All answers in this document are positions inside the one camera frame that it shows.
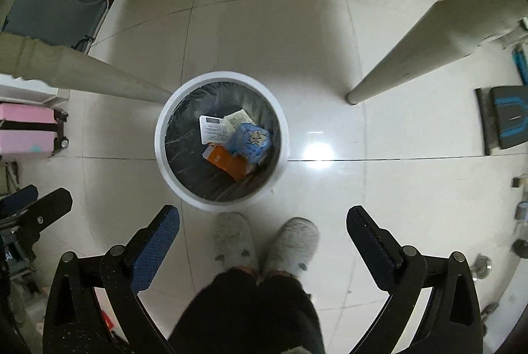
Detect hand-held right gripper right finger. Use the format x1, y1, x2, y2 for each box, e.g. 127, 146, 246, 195
346, 206, 483, 354

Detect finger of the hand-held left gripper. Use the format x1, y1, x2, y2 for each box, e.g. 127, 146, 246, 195
0, 184, 40, 216
0, 187, 74, 245

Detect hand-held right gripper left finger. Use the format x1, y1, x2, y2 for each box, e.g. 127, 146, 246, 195
42, 205, 181, 354

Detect white trash bin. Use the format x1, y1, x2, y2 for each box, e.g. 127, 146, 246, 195
154, 71, 288, 212

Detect white medicine box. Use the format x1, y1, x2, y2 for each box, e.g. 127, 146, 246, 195
199, 115, 232, 146

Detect blue plastic packet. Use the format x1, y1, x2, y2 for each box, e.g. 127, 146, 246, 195
224, 122, 273, 167

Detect beige printed paper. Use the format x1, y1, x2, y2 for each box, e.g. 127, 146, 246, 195
223, 109, 254, 132

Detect pink suitcase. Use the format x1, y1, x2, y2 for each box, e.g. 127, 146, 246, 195
0, 102, 70, 161

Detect grey fuzzy slipper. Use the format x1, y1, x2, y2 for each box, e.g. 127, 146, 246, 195
264, 217, 320, 276
214, 212, 258, 270

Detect person's dark trousers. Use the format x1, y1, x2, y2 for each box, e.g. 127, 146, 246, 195
168, 267, 326, 354

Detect white table leg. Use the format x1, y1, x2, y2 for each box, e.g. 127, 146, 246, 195
0, 31, 174, 105
346, 0, 528, 106

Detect black pad with blue marking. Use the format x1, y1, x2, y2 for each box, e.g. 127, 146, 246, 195
474, 85, 528, 156

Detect grey suitcase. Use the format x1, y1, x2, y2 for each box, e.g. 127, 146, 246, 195
0, 0, 114, 53

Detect teal plastic item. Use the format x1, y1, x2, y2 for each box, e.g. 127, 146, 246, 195
512, 44, 528, 86

